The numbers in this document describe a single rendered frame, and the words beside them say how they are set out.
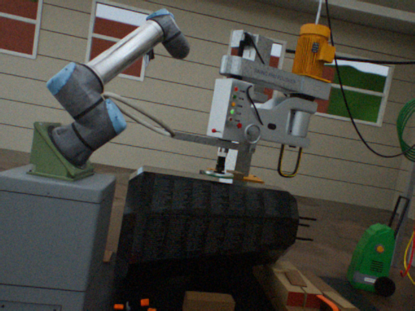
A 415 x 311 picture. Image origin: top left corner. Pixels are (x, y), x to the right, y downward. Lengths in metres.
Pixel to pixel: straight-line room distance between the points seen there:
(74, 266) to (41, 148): 0.49
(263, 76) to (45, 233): 1.80
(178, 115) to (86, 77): 7.10
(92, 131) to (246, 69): 1.36
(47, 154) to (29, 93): 7.55
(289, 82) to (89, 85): 1.69
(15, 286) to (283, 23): 8.25
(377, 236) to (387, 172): 6.44
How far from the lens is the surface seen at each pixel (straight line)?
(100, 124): 1.78
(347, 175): 9.73
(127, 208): 2.64
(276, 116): 3.02
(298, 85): 3.13
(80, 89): 1.77
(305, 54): 3.26
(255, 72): 2.87
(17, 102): 9.41
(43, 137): 1.81
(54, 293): 1.85
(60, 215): 1.75
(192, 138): 2.68
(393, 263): 5.02
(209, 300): 2.58
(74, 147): 1.81
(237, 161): 3.65
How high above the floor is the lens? 1.17
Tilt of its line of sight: 5 degrees down
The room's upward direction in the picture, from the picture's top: 10 degrees clockwise
